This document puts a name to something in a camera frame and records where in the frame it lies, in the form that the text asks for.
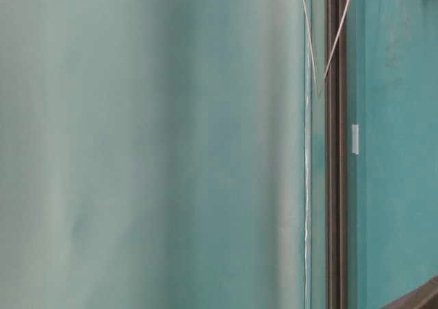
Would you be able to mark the upper black aluminium rail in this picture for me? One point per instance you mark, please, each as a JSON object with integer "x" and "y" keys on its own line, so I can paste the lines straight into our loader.
{"x": 335, "y": 79}

